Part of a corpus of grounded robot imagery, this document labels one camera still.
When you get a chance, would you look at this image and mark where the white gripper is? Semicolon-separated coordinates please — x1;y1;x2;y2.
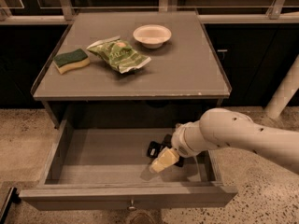
149;121;217;173

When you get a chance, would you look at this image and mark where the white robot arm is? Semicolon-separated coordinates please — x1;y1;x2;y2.
149;108;299;174

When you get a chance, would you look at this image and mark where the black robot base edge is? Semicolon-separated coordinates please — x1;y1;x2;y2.
0;187;21;224

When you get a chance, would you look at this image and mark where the round metal drawer knob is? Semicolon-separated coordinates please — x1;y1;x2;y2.
127;200;137;212

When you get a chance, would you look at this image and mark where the grey wooden counter cabinet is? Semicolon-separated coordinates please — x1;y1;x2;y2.
32;11;231;125

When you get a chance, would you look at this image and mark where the open grey top drawer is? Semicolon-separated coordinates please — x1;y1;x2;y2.
21;120;237;210

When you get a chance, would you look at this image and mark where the green crumpled chip bag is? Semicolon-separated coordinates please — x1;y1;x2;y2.
87;36;151;74

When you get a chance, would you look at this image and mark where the white paper bowl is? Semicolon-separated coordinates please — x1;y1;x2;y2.
133;24;172;49

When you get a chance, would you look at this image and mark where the green and yellow sponge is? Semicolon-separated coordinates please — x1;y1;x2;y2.
53;49;90;75

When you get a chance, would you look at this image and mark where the metal railing frame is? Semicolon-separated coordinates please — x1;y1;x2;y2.
0;0;299;24

